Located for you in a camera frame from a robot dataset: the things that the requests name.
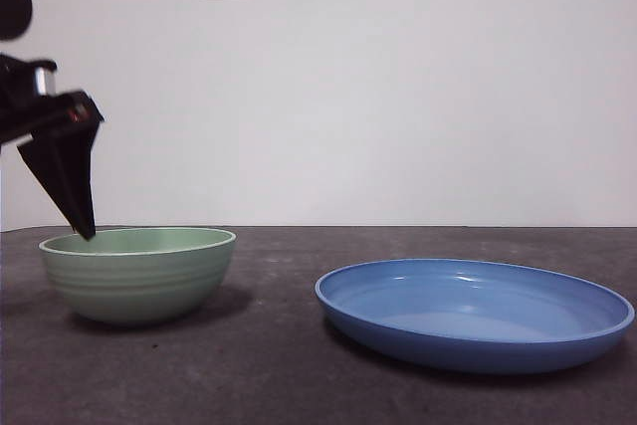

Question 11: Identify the green bowl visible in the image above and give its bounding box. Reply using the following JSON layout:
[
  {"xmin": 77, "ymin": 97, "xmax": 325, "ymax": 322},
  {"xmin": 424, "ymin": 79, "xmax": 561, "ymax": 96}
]
[{"xmin": 38, "ymin": 226, "xmax": 238, "ymax": 331}]

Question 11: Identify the blue plate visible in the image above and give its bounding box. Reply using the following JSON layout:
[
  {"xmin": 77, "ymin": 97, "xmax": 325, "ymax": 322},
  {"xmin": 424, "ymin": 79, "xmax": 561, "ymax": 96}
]
[{"xmin": 314, "ymin": 258, "xmax": 637, "ymax": 376}]

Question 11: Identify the pale grey camera box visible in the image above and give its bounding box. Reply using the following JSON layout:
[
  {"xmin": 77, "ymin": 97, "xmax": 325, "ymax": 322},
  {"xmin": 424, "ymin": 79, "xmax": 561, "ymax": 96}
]
[{"xmin": 30, "ymin": 60, "xmax": 58, "ymax": 98}]

